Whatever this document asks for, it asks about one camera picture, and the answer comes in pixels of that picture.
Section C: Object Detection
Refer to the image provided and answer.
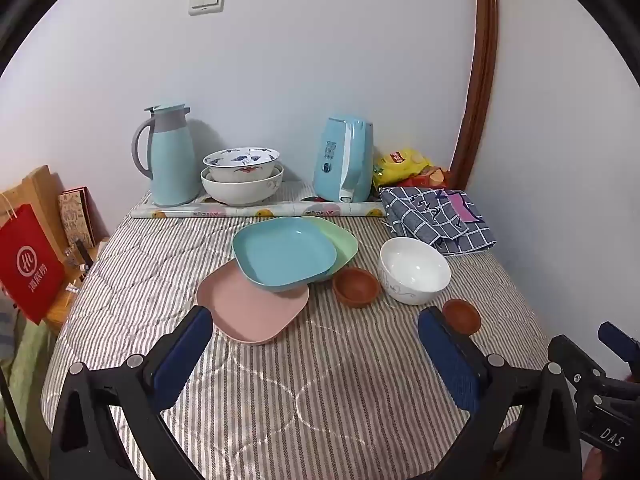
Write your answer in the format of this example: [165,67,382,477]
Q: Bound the red paper bag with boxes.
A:
[0,204,67,325]

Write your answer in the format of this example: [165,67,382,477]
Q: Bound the red snack bag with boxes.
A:
[400,167,451,190]

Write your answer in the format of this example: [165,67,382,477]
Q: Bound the rolled printed table cover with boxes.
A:
[130,180,388,220]

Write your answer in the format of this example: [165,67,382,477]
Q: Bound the grey striped quilt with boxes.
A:
[42,180,551,480]

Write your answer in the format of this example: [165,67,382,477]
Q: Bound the blue square plate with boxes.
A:
[232,217,338,293]

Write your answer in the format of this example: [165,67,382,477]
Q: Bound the plain white bowl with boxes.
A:
[379,237,452,306]

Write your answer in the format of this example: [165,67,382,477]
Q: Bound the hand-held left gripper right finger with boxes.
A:
[417,306,583,480]

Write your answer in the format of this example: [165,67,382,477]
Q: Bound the light blue electric kettle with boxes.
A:
[313,116,375,204]

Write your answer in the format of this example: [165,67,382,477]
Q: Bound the large white bowl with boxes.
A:
[200,164,284,206]

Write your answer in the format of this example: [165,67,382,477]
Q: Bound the brown paper bag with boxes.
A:
[0,165,68,266]

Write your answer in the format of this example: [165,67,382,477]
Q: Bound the white light switch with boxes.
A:
[189,0,226,17]

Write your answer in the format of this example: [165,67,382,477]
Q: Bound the blue checked cloth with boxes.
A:
[380,186,496,257]

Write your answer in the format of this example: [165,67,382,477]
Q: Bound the pink square plate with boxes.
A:
[196,260,310,345]

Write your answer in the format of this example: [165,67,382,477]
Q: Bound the brown patterned notebook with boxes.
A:
[56,186,96,251]

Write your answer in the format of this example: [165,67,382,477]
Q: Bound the green cloth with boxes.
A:
[0,320,58,480]

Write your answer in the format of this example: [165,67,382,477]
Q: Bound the yellow chip bag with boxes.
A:
[372,148,433,186]

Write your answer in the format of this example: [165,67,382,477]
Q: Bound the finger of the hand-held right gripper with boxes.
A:
[547,335,607,391]
[597,322,640,363]

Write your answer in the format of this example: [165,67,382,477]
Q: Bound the green square plate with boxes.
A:
[300,216,359,283]

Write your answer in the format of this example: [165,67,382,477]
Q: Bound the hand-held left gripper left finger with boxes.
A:
[50,305,216,480]

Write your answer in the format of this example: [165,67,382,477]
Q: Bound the light blue thermos jug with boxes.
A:
[132,104,201,207]

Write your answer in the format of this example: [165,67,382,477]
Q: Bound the wooden side table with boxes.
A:
[45,237,111,333]

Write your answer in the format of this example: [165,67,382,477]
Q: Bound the blue patterned white bowl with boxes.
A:
[203,147,280,182]

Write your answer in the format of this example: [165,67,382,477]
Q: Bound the small brown bowl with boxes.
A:
[442,298,482,336]
[333,267,381,309]

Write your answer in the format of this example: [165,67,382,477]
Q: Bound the brown wooden door frame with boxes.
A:
[450,0,501,191]

